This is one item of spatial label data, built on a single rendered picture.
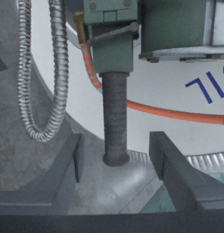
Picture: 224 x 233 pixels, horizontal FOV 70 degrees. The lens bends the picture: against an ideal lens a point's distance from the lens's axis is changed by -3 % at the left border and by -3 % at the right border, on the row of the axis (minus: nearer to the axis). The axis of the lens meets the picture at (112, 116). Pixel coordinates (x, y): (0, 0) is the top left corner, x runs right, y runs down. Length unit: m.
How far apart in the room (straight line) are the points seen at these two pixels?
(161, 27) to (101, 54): 0.08
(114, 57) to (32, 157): 0.81
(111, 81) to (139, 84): 0.19
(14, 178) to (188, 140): 0.80
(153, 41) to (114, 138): 0.13
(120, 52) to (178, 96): 0.18
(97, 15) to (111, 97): 0.09
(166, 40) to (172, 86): 0.19
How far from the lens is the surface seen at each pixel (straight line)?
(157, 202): 1.56
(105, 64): 0.22
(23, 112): 0.31
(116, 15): 0.20
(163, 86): 0.37
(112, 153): 0.24
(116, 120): 0.22
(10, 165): 0.94
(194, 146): 0.38
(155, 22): 0.19
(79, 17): 0.25
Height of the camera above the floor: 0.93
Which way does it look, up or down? 48 degrees down
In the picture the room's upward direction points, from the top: 69 degrees clockwise
